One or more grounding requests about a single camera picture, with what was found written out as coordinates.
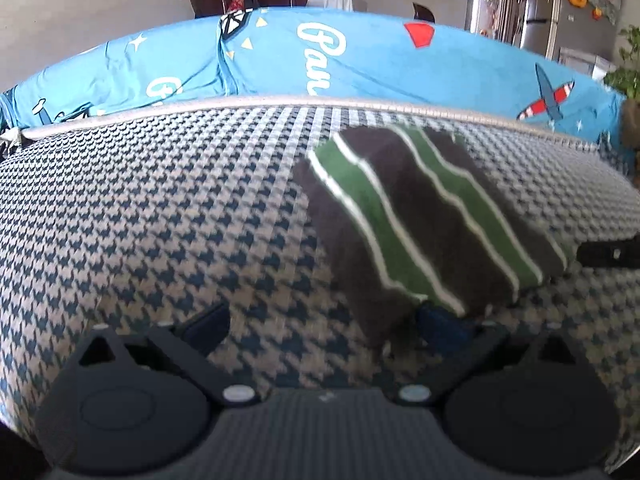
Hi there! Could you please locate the houndstooth sofa seat cover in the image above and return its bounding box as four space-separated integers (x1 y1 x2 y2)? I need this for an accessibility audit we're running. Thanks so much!
0 95 640 476

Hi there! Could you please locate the blue sofa armrest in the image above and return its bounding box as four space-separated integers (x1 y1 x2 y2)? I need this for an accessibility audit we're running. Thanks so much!
0 87 21 136

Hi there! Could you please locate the silver refrigerator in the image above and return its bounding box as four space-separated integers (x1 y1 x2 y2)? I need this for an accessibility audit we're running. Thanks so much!
520 0 626 66

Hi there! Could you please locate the wooden door frame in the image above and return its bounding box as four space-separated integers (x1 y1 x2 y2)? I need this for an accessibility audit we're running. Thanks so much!
465 0 531 48

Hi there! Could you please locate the green striped shirt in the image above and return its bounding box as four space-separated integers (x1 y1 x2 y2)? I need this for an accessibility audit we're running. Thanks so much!
292 125 576 356

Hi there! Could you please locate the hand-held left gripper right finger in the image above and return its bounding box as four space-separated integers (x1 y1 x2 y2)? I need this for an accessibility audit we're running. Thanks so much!
387 305 585 406

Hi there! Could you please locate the blue cushion with star print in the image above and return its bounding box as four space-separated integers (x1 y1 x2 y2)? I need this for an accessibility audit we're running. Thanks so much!
10 19 236 128

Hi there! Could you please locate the white chest freezer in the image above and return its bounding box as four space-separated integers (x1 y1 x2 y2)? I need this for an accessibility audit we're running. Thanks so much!
559 47 618 81

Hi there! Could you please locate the green potted plant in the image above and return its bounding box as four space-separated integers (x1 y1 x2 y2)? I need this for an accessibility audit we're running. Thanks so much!
602 25 640 98

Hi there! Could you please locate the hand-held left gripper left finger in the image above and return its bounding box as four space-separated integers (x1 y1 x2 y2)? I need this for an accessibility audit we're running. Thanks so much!
65 302 261 406

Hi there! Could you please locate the blue cushion with airplane print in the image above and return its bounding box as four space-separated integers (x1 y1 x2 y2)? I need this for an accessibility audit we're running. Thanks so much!
217 6 626 148

